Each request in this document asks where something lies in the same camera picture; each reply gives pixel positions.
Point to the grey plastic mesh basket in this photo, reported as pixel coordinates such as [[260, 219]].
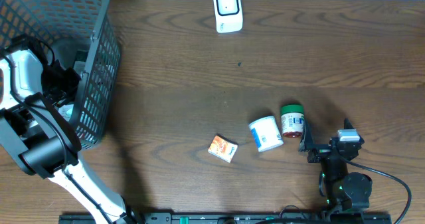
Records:
[[69, 26]]

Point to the white barcode scanner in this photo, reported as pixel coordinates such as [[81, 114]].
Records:
[[228, 15]]

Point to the orange small box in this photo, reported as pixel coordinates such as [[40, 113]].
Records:
[[222, 148]]

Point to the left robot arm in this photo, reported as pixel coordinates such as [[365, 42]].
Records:
[[39, 139]]

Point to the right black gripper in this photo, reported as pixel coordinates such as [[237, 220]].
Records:
[[319, 150]]

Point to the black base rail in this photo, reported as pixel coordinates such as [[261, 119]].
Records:
[[244, 218]]

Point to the white green glove package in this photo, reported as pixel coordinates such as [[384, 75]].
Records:
[[80, 61]]

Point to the mint green wipes packet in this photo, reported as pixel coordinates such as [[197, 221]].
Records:
[[66, 111]]

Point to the green lid jar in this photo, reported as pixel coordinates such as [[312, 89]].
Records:
[[292, 120]]

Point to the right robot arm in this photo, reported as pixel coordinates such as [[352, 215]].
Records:
[[346, 193]]

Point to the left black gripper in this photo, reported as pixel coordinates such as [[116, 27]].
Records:
[[72, 88]]

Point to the white tub with blue label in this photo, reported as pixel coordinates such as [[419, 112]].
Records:
[[266, 133]]

